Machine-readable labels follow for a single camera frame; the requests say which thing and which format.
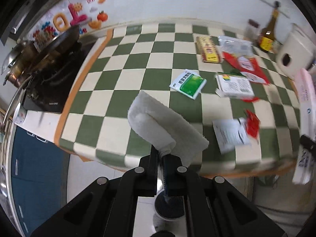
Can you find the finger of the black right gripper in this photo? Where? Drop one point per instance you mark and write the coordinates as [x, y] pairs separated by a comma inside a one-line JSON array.
[[308, 144]]

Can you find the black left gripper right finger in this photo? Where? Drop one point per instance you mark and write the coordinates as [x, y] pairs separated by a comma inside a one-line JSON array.
[[214, 207]]

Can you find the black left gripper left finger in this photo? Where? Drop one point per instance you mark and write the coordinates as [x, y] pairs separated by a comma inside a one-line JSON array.
[[106, 207]]

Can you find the pink white long box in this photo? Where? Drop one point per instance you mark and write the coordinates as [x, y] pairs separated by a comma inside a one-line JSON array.
[[306, 95]]

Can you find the red wrapper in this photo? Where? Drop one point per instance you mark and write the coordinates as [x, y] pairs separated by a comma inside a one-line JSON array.
[[252, 124]]

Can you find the white paper leaflet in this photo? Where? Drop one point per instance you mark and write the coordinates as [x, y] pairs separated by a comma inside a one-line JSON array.
[[230, 133]]

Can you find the white paper towel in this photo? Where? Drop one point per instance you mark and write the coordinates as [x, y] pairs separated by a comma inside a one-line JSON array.
[[165, 129]]

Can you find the white medicine box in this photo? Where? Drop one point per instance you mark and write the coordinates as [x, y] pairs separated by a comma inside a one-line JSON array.
[[233, 86]]

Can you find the green white medicine sachet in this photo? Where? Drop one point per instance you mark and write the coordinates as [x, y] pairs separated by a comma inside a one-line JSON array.
[[189, 84]]

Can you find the white round trash bin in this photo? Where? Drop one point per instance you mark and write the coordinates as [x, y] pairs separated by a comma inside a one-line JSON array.
[[168, 208]]

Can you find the blue kitchen cabinet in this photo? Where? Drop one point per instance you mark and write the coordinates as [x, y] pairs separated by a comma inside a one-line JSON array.
[[39, 174]]

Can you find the red wrapper scrap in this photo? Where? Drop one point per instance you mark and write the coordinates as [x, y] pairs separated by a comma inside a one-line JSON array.
[[255, 99]]

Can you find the green checkered table mat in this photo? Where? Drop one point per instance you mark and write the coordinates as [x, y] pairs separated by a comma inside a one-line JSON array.
[[126, 60]]

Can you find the white rice cooker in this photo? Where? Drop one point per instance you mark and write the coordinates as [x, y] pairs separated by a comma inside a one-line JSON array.
[[297, 52]]

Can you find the brown sauce bottle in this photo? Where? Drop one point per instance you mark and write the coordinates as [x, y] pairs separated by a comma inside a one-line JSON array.
[[266, 38]]

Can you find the red white snack bag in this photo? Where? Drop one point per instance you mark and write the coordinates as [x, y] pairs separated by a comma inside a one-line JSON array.
[[238, 53]]

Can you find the glass spice jar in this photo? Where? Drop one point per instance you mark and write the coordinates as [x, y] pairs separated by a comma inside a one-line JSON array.
[[251, 30]]

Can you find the white cup by stove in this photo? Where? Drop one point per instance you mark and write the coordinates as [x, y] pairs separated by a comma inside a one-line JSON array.
[[19, 114]]

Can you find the black gas stove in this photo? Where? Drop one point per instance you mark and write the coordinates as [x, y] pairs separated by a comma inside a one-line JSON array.
[[49, 89]]

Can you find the yellow red long box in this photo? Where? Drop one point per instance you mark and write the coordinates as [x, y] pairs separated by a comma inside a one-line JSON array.
[[208, 50]]

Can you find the brass steel pot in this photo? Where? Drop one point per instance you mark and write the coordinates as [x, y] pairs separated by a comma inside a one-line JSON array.
[[18, 62]]

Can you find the black frying pan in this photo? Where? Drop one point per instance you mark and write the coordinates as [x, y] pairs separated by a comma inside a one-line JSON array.
[[59, 44]]

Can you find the range hood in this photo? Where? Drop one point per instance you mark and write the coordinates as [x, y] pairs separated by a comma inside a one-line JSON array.
[[14, 12]]

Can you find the wall hook rail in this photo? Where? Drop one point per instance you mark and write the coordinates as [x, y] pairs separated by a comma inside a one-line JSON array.
[[283, 8]]

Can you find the colourful wall sticker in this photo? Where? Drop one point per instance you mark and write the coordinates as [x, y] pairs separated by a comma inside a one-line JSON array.
[[89, 15]]

